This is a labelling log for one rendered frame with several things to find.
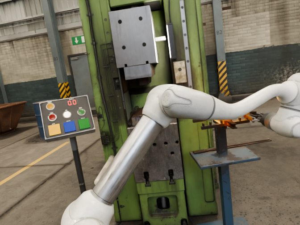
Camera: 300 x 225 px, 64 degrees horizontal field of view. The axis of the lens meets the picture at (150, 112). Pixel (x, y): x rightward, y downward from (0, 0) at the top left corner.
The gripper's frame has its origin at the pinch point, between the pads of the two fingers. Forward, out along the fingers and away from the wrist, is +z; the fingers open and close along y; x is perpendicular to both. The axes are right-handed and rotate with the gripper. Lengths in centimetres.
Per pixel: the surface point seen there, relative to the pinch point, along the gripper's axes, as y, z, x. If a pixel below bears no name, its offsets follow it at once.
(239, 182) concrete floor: 34, 99, -96
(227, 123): -12.8, 4.5, -4.3
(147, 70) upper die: -54, 44, 35
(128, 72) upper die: -68, 46, 35
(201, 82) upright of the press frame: -12, 52, 20
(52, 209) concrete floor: -168, 114, -97
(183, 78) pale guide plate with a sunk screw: -26, 51, 25
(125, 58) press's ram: -69, 46, 45
